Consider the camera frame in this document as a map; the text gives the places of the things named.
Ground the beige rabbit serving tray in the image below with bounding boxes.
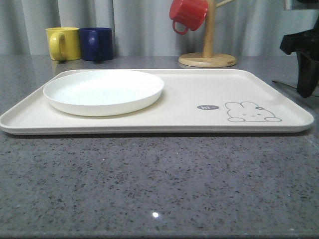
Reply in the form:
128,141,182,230
0,69,314,135

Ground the dark blue mug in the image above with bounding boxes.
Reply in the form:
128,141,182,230
79,27,114,62

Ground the white round plate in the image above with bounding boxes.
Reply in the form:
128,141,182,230
43,70,164,117

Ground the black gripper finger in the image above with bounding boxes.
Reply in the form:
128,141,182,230
297,51,319,98

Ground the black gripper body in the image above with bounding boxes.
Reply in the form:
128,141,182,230
280,29,319,55

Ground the wooden mug tree stand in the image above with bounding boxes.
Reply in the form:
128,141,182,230
178,0,237,68

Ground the yellow mug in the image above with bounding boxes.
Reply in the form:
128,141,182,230
46,27,81,61

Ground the red ribbed mug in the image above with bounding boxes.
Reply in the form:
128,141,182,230
169,0,208,35

